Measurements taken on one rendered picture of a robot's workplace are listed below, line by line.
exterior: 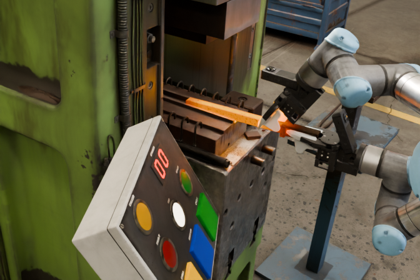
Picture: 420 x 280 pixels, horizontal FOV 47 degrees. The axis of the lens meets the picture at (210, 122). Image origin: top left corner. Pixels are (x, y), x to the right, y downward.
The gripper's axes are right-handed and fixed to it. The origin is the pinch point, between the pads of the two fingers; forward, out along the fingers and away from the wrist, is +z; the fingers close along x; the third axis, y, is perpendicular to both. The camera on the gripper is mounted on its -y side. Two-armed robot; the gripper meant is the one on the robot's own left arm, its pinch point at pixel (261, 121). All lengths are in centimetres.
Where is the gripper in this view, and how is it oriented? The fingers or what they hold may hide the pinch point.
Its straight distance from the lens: 137.8
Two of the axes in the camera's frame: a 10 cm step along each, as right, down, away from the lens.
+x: 5.1, -3.9, 7.7
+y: 7.2, 6.8, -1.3
